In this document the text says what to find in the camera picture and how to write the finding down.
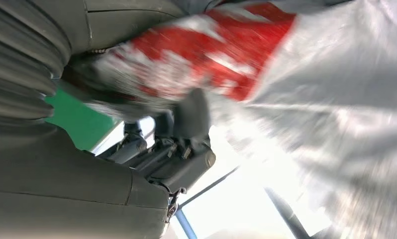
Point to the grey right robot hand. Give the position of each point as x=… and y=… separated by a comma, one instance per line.
x=70, y=198

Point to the green conveyor belt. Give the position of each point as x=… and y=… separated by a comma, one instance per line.
x=76, y=122

